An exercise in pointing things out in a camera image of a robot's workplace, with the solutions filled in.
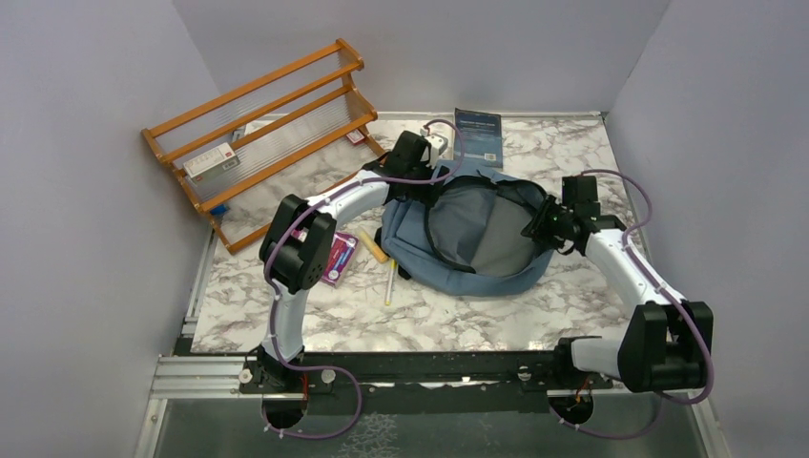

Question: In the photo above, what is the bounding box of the dark blue book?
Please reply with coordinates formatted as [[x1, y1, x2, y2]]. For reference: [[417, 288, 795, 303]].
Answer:
[[454, 108, 504, 170]]

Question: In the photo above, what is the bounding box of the blue backpack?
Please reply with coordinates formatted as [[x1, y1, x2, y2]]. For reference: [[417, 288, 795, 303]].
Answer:
[[375, 160, 553, 297]]

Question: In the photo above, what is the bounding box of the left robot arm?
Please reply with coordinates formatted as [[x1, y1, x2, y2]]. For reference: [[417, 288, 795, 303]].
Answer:
[[257, 126, 447, 392]]

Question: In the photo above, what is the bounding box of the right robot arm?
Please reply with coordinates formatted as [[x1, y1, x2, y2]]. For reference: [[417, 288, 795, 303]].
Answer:
[[522, 171, 716, 403]]

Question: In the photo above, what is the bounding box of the small red white box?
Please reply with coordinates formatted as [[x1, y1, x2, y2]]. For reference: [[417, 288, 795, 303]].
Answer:
[[345, 129, 366, 145]]

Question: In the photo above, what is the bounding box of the orange highlighter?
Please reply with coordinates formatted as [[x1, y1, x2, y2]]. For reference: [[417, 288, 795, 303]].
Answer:
[[358, 230, 389, 263]]

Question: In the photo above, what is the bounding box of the yellow capped pen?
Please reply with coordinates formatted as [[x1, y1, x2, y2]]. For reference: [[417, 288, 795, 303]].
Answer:
[[384, 260, 398, 306]]

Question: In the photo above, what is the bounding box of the purple stationery package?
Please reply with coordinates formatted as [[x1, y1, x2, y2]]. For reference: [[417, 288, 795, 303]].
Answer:
[[320, 231, 359, 287]]

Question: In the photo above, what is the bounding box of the wooden shelf rack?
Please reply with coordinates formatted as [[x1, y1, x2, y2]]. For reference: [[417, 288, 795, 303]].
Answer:
[[141, 38, 384, 254]]

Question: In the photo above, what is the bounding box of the white box on shelf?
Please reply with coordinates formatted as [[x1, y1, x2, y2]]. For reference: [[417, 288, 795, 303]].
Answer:
[[183, 142, 239, 182]]

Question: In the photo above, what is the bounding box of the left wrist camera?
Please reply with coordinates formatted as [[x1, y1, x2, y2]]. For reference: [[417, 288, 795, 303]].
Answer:
[[420, 127, 448, 168]]

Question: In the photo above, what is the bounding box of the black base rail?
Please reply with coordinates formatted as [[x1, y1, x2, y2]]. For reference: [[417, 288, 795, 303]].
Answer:
[[174, 338, 639, 431]]

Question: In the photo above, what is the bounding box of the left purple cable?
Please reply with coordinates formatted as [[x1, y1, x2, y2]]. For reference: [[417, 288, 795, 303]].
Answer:
[[259, 118, 466, 443]]

